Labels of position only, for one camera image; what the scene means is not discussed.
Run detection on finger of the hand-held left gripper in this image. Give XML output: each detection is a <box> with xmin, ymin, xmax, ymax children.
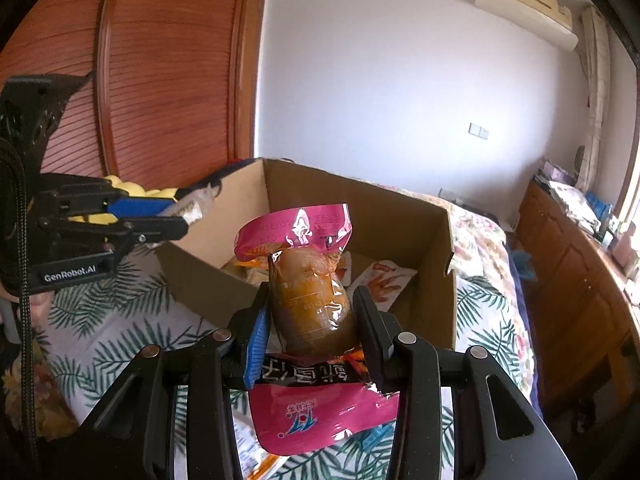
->
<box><xmin>37</xmin><ymin>214</ymin><xmax>190</xmax><ymax>262</ymax></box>
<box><xmin>37</xmin><ymin>175</ymin><xmax>178</xmax><ymax>222</ymax></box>

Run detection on clear beige snack packet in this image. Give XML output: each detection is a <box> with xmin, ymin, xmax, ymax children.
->
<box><xmin>172</xmin><ymin>185</ymin><xmax>223</xmax><ymax>226</ymax></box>

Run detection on pink box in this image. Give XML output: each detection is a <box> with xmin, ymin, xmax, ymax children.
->
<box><xmin>615</xmin><ymin>232</ymin><xmax>639</xmax><ymax>266</ymax></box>

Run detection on floral quilt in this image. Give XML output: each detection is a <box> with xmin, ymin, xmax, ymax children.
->
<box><xmin>440</xmin><ymin>197</ymin><xmax>511</xmax><ymax>291</ymax></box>

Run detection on leaf print bedsheet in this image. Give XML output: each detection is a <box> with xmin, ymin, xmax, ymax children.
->
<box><xmin>30</xmin><ymin>240</ymin><xmax>536</xmax><ymax>480</ymax></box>

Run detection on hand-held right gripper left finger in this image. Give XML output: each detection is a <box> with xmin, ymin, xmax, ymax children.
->
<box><xmin>75</xmin><ymin>285</ymin><xmax>272</xmax><ymax>480</ymax></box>

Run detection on white orange snack packet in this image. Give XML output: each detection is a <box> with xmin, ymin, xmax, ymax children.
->
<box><xmin>347</xmin><ymin>257</ymin><xmax>418</xmax><ymax>316</ymax></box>

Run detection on wooden desk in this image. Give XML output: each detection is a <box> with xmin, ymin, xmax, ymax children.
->
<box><xmin>515</xmin><ymin>180</ymin><xmax>640</xmax><ymax>411</ymax></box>

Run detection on teal snack packet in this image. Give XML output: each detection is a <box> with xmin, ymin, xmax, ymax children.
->
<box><xmin>360</xmin><ymin>422</ymin><xmax>396</xmax><ymax>453</ymax></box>

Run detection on black braided cable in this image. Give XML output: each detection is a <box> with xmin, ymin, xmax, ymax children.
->
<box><xmin>0</xmin><ymin>137</ymin><xmax>41</xmax><ymax>461</ymax></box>

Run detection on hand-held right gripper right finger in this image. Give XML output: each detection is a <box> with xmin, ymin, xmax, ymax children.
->
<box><xmin>352</xmin><ymin>300</ymin><xmax>578</xmax><ymax>480</ymax></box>

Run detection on dark blue quilt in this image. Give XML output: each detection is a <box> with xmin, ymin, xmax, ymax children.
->
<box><xmin>500</xmin><ymin>230</ymin><xmax>546</xmax><ymax>406</ymax></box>

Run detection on teal cloth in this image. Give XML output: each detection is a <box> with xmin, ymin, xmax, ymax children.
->
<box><xmin>510</xmin><ymin>250</ymin><xmax>537</xmax><ymax>281</ymax></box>

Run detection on brown cardboard box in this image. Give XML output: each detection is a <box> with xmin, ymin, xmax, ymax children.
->
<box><xmin>155</xmin><ymin>157</ymin><xmax>458</xmax><ymax>351</ymax></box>

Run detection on wooden wardrobe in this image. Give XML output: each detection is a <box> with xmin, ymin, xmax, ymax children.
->
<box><xmin>0</xmin><ymin>0</ymin><xmax>268</xmax><ymax>191</ymax></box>

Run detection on yellow plush toy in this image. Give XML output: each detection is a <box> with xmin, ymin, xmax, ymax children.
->
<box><xmin>72</xmin><ymin>174</ymin><xmax>178</xmax><ymax>226</ymax></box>

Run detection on blue packets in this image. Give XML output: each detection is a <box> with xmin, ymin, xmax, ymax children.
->
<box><xmin>585</xmin><ymin>192</ymin><xmax>613</xmax><ymax>221</ymax></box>

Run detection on white air conditioner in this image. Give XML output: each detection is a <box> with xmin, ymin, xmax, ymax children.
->
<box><xmin>475</xmin><ymin>0</ymin><xmax>580</xmax><ymax>52</ymax></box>

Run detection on pink brown snack packet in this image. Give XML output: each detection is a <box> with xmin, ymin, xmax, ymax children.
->
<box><xmin>236</xmin><ymin>202</ymin><xmax>401</xmax><ymax>456</ymax></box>

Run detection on purple box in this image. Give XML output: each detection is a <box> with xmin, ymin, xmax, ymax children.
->
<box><xmin>542</xmin><ymin>160</ymin><xmax>576</xmax><ymax>186</ymax></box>

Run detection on stack of papers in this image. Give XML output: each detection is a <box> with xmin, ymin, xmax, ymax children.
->
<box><xmin>550</xmin><ymin>182</ymin><xmax>601</xmax><ymax>231</ymax></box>

